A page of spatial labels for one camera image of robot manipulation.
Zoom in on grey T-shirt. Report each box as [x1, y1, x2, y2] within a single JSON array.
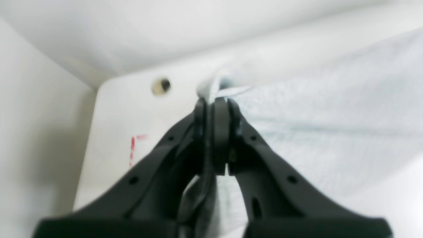
[[197, 29, 423, 238]]

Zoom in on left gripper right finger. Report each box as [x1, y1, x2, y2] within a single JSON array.
[[211, 98, 393, 238]]

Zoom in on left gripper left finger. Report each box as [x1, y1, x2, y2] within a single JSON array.
[[33, 99, 209, 238]]

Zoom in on right table cable grommet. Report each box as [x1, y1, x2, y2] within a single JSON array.
[[151, 77, 172, 97]]

